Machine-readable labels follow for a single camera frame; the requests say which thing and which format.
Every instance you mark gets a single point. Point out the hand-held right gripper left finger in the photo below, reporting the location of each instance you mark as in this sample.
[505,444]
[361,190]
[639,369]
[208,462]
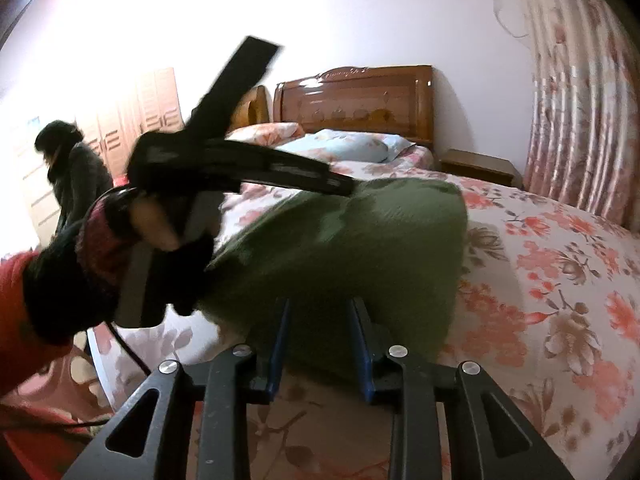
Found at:
[277,355]

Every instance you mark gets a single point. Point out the light blue floral folded quilt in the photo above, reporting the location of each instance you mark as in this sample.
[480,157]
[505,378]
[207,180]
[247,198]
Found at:
[345,146]

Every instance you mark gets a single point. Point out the light wooden wardrobe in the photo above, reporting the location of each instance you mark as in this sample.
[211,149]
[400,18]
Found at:
[150,105]

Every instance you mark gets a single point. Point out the person's left hand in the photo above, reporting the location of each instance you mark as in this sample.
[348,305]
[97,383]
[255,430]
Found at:
[150,225]

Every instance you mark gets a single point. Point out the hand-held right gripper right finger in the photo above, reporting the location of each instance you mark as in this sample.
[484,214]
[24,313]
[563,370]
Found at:
[362,355]

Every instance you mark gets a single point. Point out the green and white knit garment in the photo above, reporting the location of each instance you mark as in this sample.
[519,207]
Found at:
[350,250]

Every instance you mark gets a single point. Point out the wooden nightstand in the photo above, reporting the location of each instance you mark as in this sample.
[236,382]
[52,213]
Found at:
[475,165]

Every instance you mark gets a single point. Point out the orange floral pillow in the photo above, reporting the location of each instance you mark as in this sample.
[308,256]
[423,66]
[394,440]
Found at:
[270,132]

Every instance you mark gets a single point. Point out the person's left forearm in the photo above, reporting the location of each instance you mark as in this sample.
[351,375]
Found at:
[30,310]

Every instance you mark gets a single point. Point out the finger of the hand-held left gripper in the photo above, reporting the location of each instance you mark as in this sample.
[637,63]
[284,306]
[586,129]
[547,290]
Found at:
[235,80]
[300,172]

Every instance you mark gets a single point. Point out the large wooden headboard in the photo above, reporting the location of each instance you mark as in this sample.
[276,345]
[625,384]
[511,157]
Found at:
[350,100]

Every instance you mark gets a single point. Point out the small wooden headboard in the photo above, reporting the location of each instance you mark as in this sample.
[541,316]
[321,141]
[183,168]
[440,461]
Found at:
[255,107]

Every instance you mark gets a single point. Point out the pink floral bed sheet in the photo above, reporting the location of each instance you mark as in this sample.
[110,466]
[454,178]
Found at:
[550,285]

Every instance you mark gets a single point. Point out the person's red clothing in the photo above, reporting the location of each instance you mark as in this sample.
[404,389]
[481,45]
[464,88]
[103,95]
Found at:
[30,445]

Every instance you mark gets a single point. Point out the pink floral striped curtain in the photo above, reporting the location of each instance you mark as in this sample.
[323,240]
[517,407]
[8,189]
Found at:
[575,110]

